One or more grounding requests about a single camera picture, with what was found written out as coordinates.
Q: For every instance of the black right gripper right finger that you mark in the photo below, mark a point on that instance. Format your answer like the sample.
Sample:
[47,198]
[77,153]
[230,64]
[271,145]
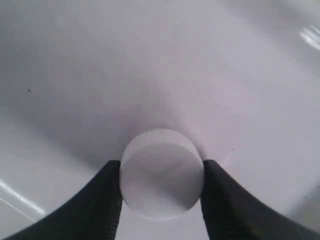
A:
[232,213]

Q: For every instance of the white plastic tray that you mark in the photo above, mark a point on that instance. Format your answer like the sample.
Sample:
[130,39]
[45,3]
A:
[79,79]

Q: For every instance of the white bottle cap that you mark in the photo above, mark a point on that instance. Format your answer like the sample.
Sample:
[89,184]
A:
[161,175]

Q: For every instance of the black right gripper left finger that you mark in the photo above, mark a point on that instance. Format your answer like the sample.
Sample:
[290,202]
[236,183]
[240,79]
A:
[91,214]

